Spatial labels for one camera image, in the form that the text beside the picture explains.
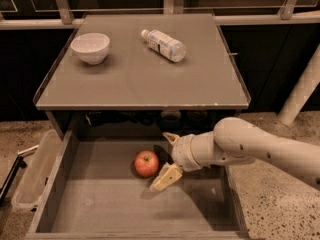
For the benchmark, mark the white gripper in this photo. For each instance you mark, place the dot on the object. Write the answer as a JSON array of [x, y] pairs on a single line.
[[183, 151]]

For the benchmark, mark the red apple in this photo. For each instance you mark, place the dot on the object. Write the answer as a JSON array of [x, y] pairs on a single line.
[[146, 163]]

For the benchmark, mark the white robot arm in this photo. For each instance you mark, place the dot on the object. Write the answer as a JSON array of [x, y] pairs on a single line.
[[236, 141]]

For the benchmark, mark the open grey top drawer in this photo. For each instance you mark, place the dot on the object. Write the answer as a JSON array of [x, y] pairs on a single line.
[[93, 193]]

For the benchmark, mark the grey cabinet counter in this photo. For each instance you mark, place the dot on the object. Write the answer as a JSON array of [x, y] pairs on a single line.
[[133, 77]]

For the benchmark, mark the clear plastic water bottle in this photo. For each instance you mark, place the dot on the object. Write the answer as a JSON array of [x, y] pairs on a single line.
[[172, 49]]

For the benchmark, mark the white ceramic bowl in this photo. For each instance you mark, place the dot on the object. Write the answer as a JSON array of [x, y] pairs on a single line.
[[91, 48]]

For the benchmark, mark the clear plastic bin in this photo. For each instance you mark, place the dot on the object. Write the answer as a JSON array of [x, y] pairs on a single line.
[[39, 166]]

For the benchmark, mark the black metal bar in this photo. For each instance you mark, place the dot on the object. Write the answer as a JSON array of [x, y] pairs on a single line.
[[18, 163]]

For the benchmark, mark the metal railing with glass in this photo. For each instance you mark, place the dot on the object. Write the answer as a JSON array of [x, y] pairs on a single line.
[[58, 14]]

